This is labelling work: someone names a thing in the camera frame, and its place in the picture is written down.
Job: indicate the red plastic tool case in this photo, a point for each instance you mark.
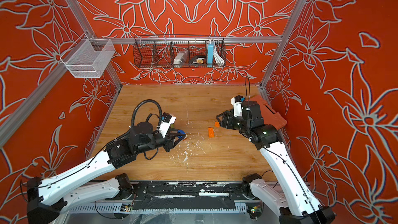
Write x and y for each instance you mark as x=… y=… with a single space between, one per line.
x=269 y=115

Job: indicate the long orange lego plate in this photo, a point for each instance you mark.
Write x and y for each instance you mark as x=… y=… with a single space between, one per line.
x=211 y=133

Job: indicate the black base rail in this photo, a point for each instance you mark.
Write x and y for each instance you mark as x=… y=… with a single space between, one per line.
x=195 y=195

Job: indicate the blue lego brick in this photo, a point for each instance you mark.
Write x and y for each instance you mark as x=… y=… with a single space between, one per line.
x=181 y=133

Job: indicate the plastic bag in basket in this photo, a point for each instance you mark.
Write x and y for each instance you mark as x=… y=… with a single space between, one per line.
x=180 y=59

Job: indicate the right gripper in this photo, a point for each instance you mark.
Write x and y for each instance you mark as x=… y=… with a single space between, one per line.
x=228 y=117

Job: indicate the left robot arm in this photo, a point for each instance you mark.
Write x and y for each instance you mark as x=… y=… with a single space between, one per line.
x=48 y=197

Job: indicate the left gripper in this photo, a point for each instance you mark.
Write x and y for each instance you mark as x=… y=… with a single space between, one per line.
x=170 y=140

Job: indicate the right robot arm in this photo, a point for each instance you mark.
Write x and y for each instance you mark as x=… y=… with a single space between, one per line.
x=260 y=124

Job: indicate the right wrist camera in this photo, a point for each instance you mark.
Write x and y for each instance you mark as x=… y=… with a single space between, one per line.
x=236 y=103

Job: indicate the black small box in basket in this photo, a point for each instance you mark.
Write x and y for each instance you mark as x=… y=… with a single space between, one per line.
x=198 y=60

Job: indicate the clear plastic bin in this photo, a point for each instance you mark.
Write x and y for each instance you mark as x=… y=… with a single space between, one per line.
x=89 y=58

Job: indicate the black wire basket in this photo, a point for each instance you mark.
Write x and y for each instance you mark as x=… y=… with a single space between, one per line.
x=160 y=51

